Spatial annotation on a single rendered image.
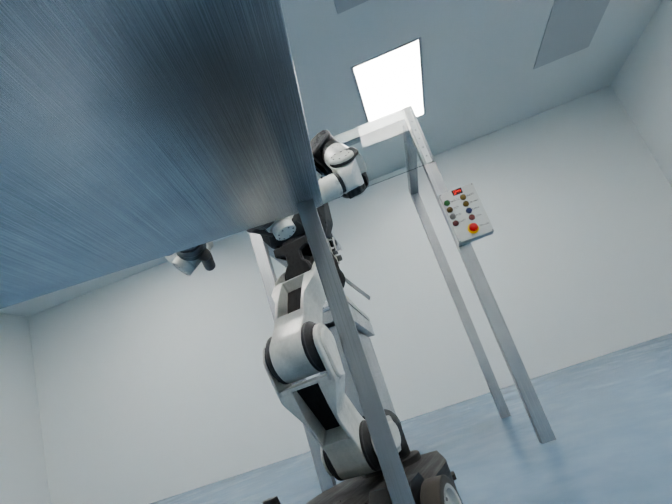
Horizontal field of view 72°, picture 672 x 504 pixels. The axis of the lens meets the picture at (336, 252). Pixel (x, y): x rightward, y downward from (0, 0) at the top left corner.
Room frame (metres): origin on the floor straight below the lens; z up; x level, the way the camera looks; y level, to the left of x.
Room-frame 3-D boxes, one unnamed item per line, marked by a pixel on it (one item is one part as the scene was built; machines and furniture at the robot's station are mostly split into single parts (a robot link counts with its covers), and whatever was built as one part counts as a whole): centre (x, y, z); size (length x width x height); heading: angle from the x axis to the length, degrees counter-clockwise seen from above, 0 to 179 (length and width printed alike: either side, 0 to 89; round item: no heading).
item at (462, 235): (2.14, -0.64, 1.05); 0.17 x 0.06 x 0.26; 84
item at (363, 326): (3.00, 0.13, 0.85); 1.30 x 0.29 x 0.10; 174
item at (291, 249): (1.61, 0.10, 0.88); 0.28 x 0.13 x 0.18; 161
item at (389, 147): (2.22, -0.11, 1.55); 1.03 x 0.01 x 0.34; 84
